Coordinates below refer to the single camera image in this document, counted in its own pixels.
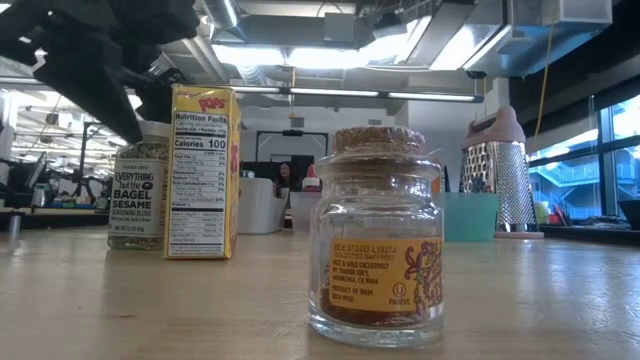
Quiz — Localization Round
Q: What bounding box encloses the teal plastic tray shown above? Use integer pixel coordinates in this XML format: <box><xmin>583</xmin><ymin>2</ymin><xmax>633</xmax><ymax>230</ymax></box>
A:
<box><xmin>442</xmin><ymin>192</ymin><xmax>500</xmax><ymax>244</ymax></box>

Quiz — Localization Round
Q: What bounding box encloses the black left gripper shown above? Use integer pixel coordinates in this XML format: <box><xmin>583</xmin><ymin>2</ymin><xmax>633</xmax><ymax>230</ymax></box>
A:
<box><xmin>0</xmin><ymin>0</ymin><xmax>201</xmax><ymax>146</ymax></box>

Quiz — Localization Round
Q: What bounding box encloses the yellow hanging cable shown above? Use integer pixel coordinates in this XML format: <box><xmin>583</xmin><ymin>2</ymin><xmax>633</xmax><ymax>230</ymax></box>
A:
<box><xmin>532</xmin><ymin>29</ymin><xmax>554</xmax><ymax>141</ymax></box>

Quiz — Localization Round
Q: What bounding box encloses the background black frame stand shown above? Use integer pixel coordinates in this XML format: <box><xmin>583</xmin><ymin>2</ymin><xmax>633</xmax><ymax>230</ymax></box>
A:
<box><xmin>255</xmin><ymin>129</ymin><xmax>330</xmax><ymax>164</ymax></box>

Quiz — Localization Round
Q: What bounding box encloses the red cap food colouring bottle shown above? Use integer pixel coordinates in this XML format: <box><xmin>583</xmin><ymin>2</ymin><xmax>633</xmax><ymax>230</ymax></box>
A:
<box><xmin>302</xmin><ymin>163</ymin><xmax>323</xmax><ymax>194</ymax></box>

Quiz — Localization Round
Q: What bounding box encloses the metal box grater pink handle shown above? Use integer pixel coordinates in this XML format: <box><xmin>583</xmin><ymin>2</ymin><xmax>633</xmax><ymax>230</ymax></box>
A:
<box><xmin>459</xmin><ymin>104</ymin><xmax>545</xmax><ymax>240</ymax></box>

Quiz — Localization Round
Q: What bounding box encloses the background black robot rig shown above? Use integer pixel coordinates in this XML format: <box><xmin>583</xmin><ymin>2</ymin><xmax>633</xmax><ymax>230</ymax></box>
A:
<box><xmin>47</xmin><ymin>121</ymin><xmax>116</xmax><ymax>211</ymax></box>

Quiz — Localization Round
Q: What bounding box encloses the cork lid saffron glass jar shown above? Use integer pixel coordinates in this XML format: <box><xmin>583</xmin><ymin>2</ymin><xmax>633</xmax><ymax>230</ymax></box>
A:
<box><xmin>308</xmin><ymin>124</ymin><xmax>445</xmax><ymax>350</ymax></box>

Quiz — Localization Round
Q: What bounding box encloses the grey plastic bin with handles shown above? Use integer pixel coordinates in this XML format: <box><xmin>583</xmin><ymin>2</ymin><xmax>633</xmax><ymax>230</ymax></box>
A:
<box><xmin>238</xmin><ymin>177</ymin><xmax>290</xmax><ymax>235</ymax></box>

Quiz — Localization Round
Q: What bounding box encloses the black overhead light bar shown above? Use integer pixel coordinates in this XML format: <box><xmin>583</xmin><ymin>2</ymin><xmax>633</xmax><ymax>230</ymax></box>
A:
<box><xmin>219</xmin><ymin>84</ymin><xmax>485</xmax><ymax>105</ymax></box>

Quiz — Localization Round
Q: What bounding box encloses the person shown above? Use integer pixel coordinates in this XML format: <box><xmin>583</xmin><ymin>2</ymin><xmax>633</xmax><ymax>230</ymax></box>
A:
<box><xmin>272</xmin><ymin>160</ymin><xmax>296</xmax><ymax>199</ymax></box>

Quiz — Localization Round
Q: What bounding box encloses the yellow Corn Pops box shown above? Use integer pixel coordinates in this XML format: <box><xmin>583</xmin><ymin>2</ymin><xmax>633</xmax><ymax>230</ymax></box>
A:
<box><xmin>162</xmin><ymin>83</ymin><xmax>242</xmax><ymax>260</ymax></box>

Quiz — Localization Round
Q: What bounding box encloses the white lid bagel seasoning jar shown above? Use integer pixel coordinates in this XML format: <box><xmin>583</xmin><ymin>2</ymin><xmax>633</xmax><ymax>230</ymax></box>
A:
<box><xmin>107</xmin><ymin>119</ymin><xmax>173</xmax><ymax>251</ymax></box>

